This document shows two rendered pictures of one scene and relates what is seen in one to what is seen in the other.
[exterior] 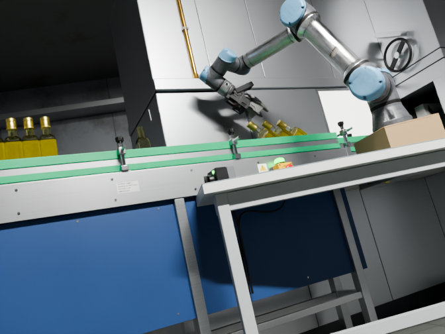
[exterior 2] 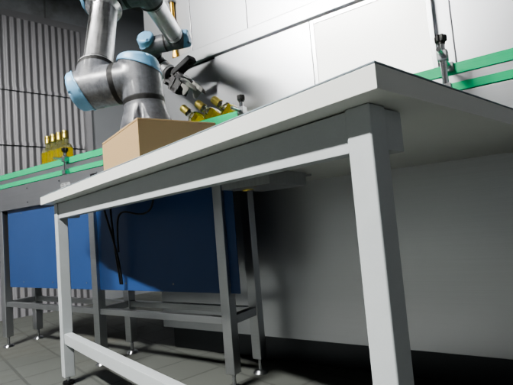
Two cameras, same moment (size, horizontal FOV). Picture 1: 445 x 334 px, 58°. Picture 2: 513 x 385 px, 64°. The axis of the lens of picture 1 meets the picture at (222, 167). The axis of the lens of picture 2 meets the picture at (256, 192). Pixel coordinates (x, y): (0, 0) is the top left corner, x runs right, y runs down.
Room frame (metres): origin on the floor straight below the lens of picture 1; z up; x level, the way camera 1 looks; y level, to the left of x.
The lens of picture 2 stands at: (1.22, -1.82, 0.57)
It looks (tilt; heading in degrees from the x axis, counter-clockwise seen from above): 4 degrees up; 61
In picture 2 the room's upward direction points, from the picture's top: 5 degrees counter-clockwise
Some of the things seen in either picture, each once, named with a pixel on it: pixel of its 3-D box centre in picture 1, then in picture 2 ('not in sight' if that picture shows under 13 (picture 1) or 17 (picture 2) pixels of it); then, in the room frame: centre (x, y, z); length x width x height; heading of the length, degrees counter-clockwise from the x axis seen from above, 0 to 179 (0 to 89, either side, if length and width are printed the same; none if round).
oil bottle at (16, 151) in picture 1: (14, 156); (54, 159); (1.37, 0.72, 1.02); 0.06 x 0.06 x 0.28; 27
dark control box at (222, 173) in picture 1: (222, 179); not in sight; (1.51, 0.01, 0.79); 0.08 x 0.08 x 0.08; 27
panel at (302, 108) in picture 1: (318, 116); (310, 66); (2.19, -0.60, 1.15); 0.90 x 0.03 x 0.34; 117
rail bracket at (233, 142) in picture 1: (236, 142); not in sight; (1.58, -0.08, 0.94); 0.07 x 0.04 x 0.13; 27
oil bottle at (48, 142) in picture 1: (49, 152); (66, 156); (1.42, 0.62, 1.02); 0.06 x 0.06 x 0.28; 27
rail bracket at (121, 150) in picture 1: (123, 152); (60, 160); (1.37, 0.33, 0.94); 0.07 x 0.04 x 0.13; 27
